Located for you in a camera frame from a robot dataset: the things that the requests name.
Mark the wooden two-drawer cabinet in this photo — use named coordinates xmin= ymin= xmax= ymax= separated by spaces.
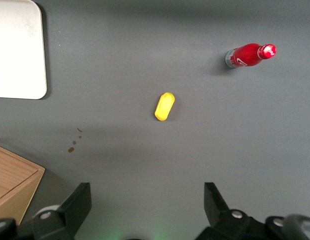
xmin=0 ymin=144 xmax=46 ymax=226

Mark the white rectangular tray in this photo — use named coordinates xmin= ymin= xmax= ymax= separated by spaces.
xmin=0 ymin=0 xmax=48 ymax=100

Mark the small yellow oval object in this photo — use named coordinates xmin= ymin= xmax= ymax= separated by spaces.
xmin=154 ymin=91 xmax=176 ymax=122

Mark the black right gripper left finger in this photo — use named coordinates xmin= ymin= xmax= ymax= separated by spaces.
xmin=31 ymin=182 xmax=92 ymax=240

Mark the red coke bottle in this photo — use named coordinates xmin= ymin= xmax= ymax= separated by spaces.
xmin=225 ymin=43 xmax=277 ymax=69

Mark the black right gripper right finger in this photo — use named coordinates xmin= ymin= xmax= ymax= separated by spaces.
xmin=194 ymin=182 xmax=269 ymax=240

